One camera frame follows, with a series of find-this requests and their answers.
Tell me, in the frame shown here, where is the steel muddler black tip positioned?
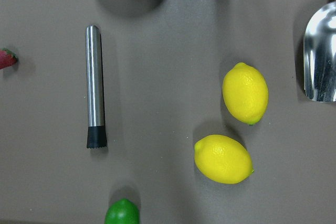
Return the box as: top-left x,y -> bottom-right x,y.
86,25 -> 107,148

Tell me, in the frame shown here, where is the red strawberry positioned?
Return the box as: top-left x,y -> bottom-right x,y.
0,48 -> 18,69

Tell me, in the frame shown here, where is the steel ice scoop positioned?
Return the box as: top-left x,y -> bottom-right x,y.
303,2 -> 335,102

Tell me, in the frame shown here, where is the yellow lemon upper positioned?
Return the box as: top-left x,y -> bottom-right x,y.
222,62 -> 269,125

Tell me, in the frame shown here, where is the yellow lemon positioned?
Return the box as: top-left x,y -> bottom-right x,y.
222,62 -> 269,125
194,135 -> 254,184

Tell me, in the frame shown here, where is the yellow lemon lower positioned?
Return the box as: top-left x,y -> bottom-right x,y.
194,135 -> 254,184

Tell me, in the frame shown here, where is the green lime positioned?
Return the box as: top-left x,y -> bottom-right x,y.
104,198 -> 140,224

